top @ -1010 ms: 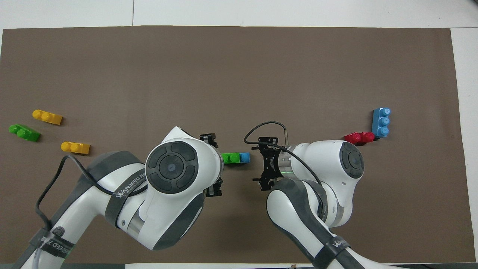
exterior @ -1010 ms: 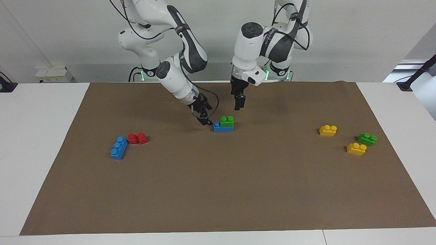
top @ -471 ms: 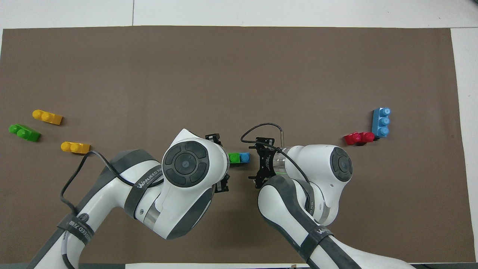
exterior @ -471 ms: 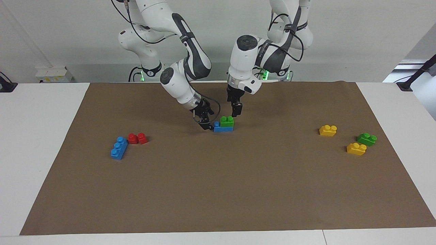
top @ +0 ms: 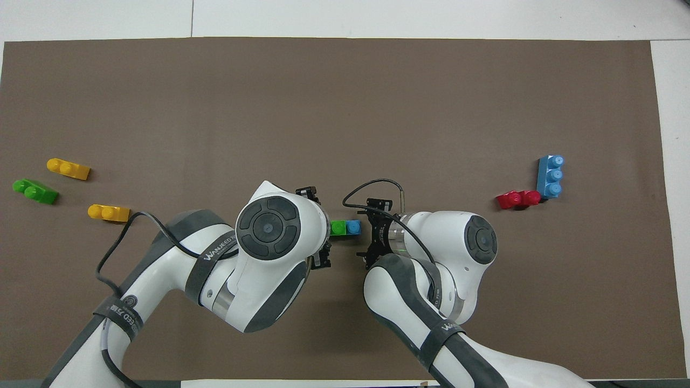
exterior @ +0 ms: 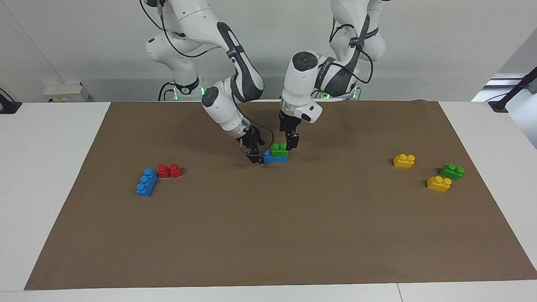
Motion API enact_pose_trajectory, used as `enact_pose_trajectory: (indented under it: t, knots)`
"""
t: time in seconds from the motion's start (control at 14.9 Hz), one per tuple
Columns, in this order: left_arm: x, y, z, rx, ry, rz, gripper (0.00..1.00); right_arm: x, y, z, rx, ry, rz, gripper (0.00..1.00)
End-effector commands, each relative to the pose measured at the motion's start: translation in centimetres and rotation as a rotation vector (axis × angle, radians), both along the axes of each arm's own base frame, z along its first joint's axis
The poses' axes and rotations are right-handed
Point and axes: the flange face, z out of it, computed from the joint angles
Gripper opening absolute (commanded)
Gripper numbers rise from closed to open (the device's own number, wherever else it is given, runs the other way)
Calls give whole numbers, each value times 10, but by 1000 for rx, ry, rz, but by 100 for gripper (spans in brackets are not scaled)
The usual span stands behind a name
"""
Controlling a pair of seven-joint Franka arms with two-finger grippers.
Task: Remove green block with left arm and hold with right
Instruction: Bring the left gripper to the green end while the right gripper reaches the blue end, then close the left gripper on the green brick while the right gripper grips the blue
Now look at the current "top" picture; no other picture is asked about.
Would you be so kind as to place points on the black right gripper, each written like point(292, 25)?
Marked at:
point(387, 233)

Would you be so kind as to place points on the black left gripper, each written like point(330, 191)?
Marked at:
point(307, 193)

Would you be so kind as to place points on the blue three-stud toy block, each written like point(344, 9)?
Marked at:
point(353, 227)
point(551, 178)

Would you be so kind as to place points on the green two-stud toy block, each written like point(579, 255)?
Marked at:
point(35, 191)
point(338, 228)

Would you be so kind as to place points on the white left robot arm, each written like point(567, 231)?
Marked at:
point(259, 269)

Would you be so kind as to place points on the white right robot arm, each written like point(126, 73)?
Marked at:
point(447, 269)

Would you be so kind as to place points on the red two-stud toy block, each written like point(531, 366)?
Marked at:
point(517, 200)

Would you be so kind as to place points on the yellow two-stud toy block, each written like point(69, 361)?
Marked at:
point(109, 213)
point(69, 169)

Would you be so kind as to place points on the brown table mat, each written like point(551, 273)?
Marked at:
point(345, 108)

